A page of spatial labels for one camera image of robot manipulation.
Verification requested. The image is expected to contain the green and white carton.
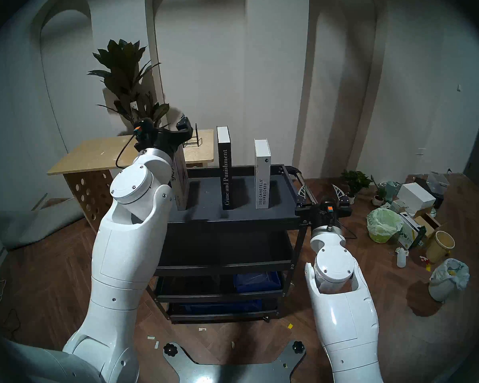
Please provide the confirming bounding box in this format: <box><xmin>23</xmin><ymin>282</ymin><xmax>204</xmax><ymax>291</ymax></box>
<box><xmin>397</xmin><ymin>212</ymin><xmax>427</xmax><ymax>250</ymax></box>

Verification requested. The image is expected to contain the large leafy potted plant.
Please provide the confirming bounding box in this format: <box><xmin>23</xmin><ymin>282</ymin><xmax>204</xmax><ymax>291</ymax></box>
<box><xmin>88</xmin><ymin>39</ymin><xmax>170</xmax><ymax>135</ymax></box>

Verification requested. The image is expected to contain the tiny potted plant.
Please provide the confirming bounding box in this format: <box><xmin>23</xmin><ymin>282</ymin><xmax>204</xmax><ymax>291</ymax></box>
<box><xmin>371</xmin><ymin>185</ymin><xmax>388</xmax><ymax>207</ymax></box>

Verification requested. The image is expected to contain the small plant in white pot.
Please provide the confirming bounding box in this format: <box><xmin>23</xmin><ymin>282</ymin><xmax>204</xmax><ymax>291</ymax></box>
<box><xmin>340</xmin><ymin>169</ymin><xmax>374</xmax><ymax>205</ymax></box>

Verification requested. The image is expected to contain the light wooden table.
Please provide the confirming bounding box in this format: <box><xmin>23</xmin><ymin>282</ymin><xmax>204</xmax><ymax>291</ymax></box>
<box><xmin>47</xmin><ymin>129</ymin><xmax>215</xmax><ymax>233</ymax></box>

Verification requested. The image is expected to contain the black floor cable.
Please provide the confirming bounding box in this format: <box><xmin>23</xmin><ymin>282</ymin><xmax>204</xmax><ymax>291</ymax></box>
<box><xmin>0</xmin><ymin>278</ymin><xmax>20</xmax><ymax>339</ymax></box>

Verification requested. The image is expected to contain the beige Welcome book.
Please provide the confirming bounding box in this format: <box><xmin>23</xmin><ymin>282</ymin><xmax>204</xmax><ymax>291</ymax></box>
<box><xmin>168</xmin><ymin>145</ymin><xmax>190</xmax><ymax>210</ymax></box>

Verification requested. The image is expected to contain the white Design Hotels yearbook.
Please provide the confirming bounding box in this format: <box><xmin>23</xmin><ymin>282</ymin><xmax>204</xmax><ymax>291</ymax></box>
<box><xmin>254</xmin><ymin>139</ymin><xmax>271</xmax><ymax>209</ymax></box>

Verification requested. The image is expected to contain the white cardboard box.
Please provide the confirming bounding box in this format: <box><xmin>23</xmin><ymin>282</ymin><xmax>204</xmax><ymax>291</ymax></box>
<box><xmin>396</xmin><ymin>183</ymin><xmax>436</xmax><ymax>214</ymax></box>

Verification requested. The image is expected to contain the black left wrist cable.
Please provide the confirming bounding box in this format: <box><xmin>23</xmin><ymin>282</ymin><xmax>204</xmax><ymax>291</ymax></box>
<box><xmin>116</xmin><ymin>135</ymin><xmax>144</xmax><ymax>169</ymax></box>

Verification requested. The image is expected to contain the blue plastic bin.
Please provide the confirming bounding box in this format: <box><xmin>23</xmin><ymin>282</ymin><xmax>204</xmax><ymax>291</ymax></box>
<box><xmin>234</xmin><ymin>271</ymin><xmax>282</xmax><ymax>293</ymax></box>
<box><xmin>184</xmin><ymin>299</ymin><xmax>263</xmax><ymax>316</ymax></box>

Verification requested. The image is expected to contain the teal watering can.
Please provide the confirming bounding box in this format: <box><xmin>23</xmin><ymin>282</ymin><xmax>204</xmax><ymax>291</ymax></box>
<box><xmin>384</xmin><ymin>181</ymin><xmax>401</xmax><ymax>203</ymax></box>

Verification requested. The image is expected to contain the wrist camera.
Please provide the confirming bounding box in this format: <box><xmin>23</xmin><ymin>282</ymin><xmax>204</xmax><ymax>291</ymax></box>
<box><xmin>133</xmin><ymin>118</ymin><xmax>154</xmax><ymax>141</ymax></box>
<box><xmin>321</xmin><ymin>201</ymin><xmax>338</xmax><ymax>223</ymax></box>

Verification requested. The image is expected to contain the white bin with bag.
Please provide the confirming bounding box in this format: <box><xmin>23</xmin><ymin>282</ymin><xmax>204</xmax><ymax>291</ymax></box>
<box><xmin>428</xmin><ymin>258</ymin><xmax>470</xmax><ymax>303</ymax></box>

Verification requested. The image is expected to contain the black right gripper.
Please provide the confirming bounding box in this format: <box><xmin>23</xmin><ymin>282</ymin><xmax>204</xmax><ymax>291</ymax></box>
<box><xmin>295</xmin><ymin>184</ymin><xmax>354</xmax><ymax>227</ymax></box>

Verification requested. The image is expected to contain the green-lined trash bin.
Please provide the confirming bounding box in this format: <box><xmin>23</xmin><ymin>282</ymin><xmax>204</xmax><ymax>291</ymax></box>
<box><xmin>366</xmin><ymin>208</ymin><xmax>404</xmax><ymax>244</ymax></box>

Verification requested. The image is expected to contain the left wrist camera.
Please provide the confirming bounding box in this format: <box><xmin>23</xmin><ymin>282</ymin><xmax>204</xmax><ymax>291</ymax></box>
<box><xmin>133</xmin><ymin>118</ymin><xmax>154</xmax><ymax>141</ymax></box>

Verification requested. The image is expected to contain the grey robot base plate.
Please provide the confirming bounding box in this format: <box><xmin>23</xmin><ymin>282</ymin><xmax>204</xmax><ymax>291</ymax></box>
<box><xmin>162</xmin><ymin>340</ymin><xmax>306</xmax><ymax>383</ymax></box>

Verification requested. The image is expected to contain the black Crime and Punishment book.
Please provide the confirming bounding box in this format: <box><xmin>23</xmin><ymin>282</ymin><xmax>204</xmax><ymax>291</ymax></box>
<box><xmin>217</xmin><ymin>126</ymin><xmax>234</xmax><ymax>210</ymax></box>

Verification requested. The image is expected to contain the brown cardboard box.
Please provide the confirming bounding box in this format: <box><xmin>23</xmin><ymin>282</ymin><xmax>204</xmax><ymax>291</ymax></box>
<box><xmin>413</xmin><ymin>213</ymin><xmax>441</xmax><ymax>237</ymax></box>

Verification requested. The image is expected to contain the clear plastic container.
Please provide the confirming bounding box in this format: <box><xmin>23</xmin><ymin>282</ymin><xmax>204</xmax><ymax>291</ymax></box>
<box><xmin>426</xmin><ymin>171</ymin><xmax>450</xmax><ymax>195</ymax></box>

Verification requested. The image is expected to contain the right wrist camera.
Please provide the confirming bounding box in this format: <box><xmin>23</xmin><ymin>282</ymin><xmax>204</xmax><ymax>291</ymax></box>
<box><xmin>321</xmin><ymin>201</ymin><xmax>338</xmax><ymax>223</ymax></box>

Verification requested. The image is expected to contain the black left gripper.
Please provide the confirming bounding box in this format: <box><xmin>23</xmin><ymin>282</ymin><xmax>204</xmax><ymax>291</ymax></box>
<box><xmin>137</xmin><ymin>114</ymin><xmax>194</xmax><ymax>158</ymax></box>

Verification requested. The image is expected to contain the dark grey utility cart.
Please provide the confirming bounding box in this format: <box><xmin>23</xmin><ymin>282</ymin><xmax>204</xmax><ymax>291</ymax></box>
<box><xmin>146</xmin><ymin>164</ymin><xmax>318</xmax><ymax>323</ymax></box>

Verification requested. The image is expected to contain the black wire rack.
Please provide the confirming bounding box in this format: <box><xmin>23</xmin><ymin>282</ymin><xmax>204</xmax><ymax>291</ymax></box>
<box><xmin>182</xmin><ymin>123</ymin><xmax>203</xmax><ymax>148</ymax></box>

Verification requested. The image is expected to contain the beige bucket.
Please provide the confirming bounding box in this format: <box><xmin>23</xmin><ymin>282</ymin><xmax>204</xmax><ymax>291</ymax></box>
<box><xmin>425</xmin><ymin>231</ymin><xmax>455</xmax><ymax>264</ymax></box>

